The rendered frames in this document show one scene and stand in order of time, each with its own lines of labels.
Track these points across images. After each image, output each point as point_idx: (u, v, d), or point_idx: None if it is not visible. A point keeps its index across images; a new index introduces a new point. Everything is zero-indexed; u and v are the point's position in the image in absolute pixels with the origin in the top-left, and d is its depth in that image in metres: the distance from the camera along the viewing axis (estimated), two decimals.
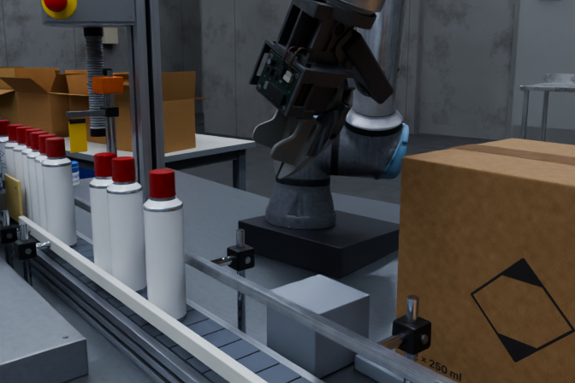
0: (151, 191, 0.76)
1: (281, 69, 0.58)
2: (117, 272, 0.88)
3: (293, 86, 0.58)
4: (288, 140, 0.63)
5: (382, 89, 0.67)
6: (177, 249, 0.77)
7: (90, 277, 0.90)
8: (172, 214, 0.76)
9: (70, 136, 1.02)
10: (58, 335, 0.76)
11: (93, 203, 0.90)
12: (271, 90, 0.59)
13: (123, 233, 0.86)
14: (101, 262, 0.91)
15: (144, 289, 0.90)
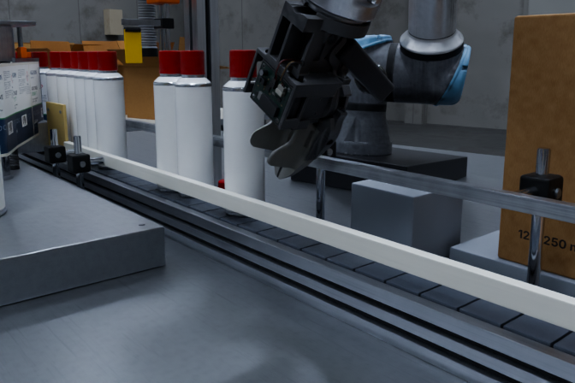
0: (233, 71, 0.71)
1: (274, 82, 0.57)
2: (186, 173, 0.82)
3: (286, 100, 0.57)
4: (285, 147, 0.63)
5: (381, 88, 0.65)
6: None
7: (154, 181, 0.85)
8: None
9: (125, 44, 0.97)
10: (133, 224, 0.71)
11: (158, 103, 0.85)
12: (264, 102, 0.59)
13: (192, 130, 0.81)
14: (165, 166, 0.86)
15: None
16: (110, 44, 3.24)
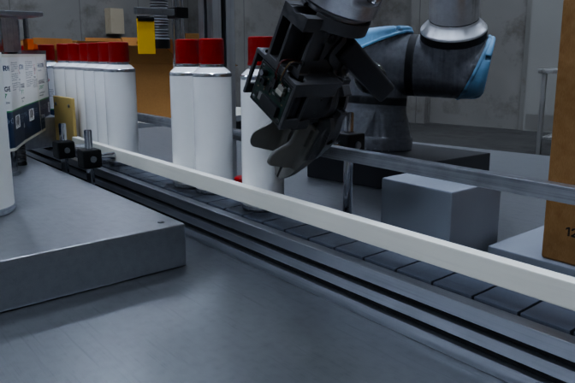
0: (251, 58, 0.68)
1: (274, 82, 0.57)
2: (204, 167, 0.78)
3: (286, 100, 0.57)
4: (285, 147, 0.63)
5: (381, 88, 0.65)
6: None
7: (170, 177, 0.81)
8: None
9: (138, 34, 0.93)
10: (152, 220, 0.66)
11: (174, 94, 0.80)
12: (264, 102, 0.59)
13: (212, 122, 0.77)
14: (182, 161, 0.82)
15: None
16: (114, 41, 3.20)
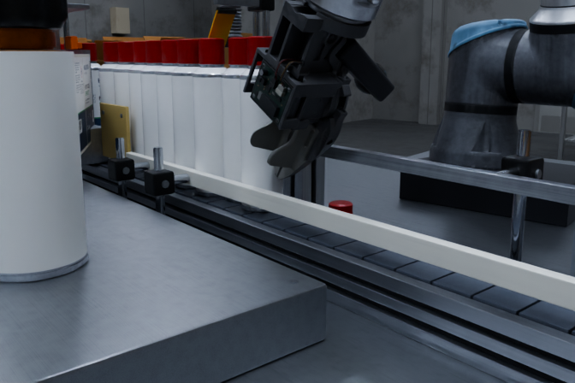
0: (251, 58, 0.68)
1: (274, 82, 0.57)
2: (229, 174, 0.74)
3: (286, 100, 0.57)
4: (285, 147, 0.63)
5: (381, 88, 0.65)
6: None
7: (274, 210, 0.64)
8: None
9: (212, 27, 0.77)
10: (281, 279, 0.49)
11: (207, 97, 0.75)
12: (264, 102, 0.59)
13: (237, 126, 0.72)
14: (216, 167, 0.77)
15: None
16: (133, 40, 3.03)
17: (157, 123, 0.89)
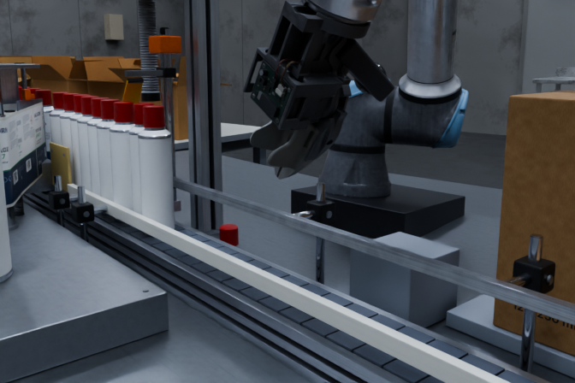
0: (145, 122, 0.91)
1: (274, 82, 0.57)
2: (135, 206, 0.97)
3: (286, 100, 0.57)
4: (285, 147, 0.63)
5: (381, 88, 0.65)
6: (167, 171, 0.92)
7: (157, 237, 0.87)
8: (163, 141, 0.91)
9: (124, 93, 1.00)
10: (138, 289, 0.72)
11: (119, 147, 0.98)
12: (264, 102, 0.59)
13: (139, 171, 0.96)
14: (127, 200, 1.00)
15: None
16: (111, 59, 3.26)
17: None
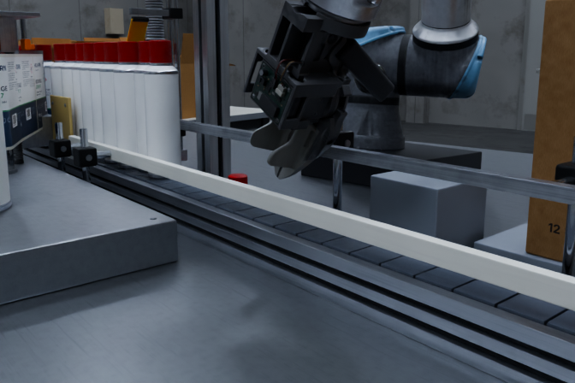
0: (151, 57, 0.86)
1: (274, 82, 0.57)
2: (140, 150, 0.93)
3: (286, 100, 0.57)
4: (285, 147, 0.63)
5: (381, 88, 0.65)
6: (174, 109, 0.88)
7: (163, 174, 0.82)
8: (169, 77, 0.86)
9: (129, 32, 0.95)
10: (145, 217, 0.68)
11: (123, 88, 0.94)
12: (264, 102, 0.59)
13: (145, 112, 0.91)
14: (132, 145, 0.95)
15: None
16: (112, 41, 3.21)
17: (92, 111, 1.07)
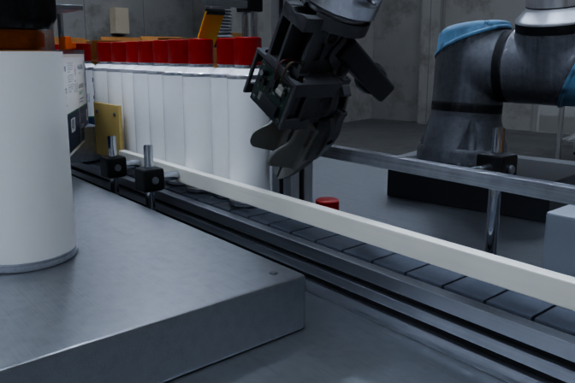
0: (238, 58, 0.70)
1: (274, 82, 0.57)
2: (217, 171, 0.76)
3: (286, 100, 0.57)
4: (285, 147, 0.63)
5: (381, 88, 0.65)
6: (264, 122, 0.71)
7: (259, 205, 0.66)
8: None
9: (201, 28, 0.79)
10: (261, 271, 0.51)
11: (196, 96, 0.77)
12: (264, 102, 0.59)
13: (225, 125, 0.74)
14: (204, 164, 0.79)
15: None
16: (130, 40, 3.05)
17: (149, 121, 0.91)
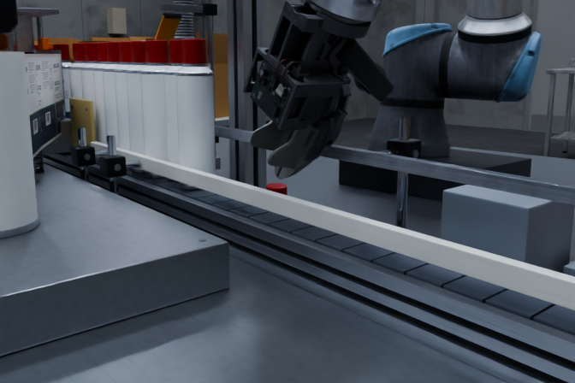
0: (185, 57, 0.79)
1: (274, 82, 0.57)
2: (170, 158, 0.86)
3: (286, 100, 0.57)
4: (285, 147, 0.63)
5: (381, 88, 0.65)
6: (209, 114, 0.80)
7: (204, 187, 0.75)
8: (204, 79, 0.79)
9: (159, 29, 0.88)
10: (192, 238, 0.60)
11: (152, 91, 0.86)
12: (264, 102, 0.59)
13: (176, 117, 0.84)
14: (161, 152, 0.88)
15: None
16: (121, 40, 3.14)
17: (117, 115, 0.99)
